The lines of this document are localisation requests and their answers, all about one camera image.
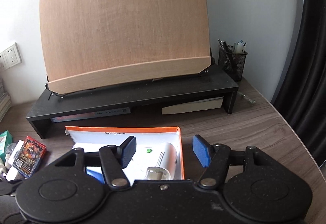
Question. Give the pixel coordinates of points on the black mesh pen holder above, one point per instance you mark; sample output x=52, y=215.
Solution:
x=232, y=59

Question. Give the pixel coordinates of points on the wooden book stand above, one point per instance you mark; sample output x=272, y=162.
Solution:
x=96, y=43

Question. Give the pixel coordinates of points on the small clear pen on table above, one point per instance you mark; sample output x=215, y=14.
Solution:
x=243, y=96

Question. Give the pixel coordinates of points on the white wall socket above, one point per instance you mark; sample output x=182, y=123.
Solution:
x=10, y=57

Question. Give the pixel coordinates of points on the stack of books and papers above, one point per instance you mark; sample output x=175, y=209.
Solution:
x=5, y=102

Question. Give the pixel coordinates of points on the black monitor riser shelf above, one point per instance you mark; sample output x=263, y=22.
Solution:
x=211, y=83

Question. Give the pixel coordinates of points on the beige booklet under riser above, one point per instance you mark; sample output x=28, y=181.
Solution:
x=200, y=105

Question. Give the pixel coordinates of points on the orange white box lid tray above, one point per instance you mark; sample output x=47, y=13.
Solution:
x=137, y=149

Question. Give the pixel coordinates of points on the clear refill bottle white cap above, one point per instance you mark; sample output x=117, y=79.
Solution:
x=5, y=160

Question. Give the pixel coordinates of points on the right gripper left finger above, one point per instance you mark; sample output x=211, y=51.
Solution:
x=114, y=159

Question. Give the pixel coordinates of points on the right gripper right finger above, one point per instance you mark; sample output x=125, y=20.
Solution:
x=214, y=160

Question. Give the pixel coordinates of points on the blue floss pick box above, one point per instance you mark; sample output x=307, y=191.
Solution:
x=96, y=173

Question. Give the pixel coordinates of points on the red blue playing card box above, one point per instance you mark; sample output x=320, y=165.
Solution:
x=29, y=157

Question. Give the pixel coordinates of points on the green bandage box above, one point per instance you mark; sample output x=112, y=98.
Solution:
x=5, y=139

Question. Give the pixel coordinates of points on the white mosquito heater with bottle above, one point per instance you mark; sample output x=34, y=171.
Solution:
x=165, y=166

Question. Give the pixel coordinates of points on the white charger box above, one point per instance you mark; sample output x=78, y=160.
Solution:
x=13, y=173

